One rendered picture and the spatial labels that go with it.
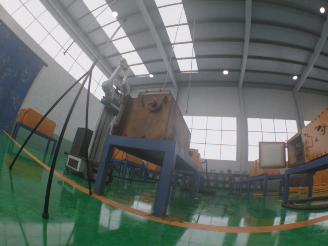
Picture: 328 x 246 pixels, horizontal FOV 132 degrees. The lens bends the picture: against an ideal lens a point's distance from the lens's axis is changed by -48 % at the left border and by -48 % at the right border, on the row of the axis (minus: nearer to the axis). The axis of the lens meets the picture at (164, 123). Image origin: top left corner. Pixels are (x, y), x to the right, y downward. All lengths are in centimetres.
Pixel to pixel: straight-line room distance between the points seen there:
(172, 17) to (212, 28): 265
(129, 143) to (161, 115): 49
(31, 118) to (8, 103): 391
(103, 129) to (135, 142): 150
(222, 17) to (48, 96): 1199
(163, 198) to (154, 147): 43
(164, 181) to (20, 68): 982
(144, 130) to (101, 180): 72
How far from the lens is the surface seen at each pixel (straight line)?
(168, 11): 954
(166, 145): 118
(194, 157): 450
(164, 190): 114
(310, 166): 258
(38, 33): 1143
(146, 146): 125
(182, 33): 1020
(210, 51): 1098
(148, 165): 817
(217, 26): 984
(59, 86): 1103
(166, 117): 154
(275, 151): 323
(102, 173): 148
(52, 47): 1150
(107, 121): 280
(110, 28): 1150
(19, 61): 1021
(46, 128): 626
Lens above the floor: 32
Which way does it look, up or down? 22 degrees up
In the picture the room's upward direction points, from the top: 11 degrees clockwise
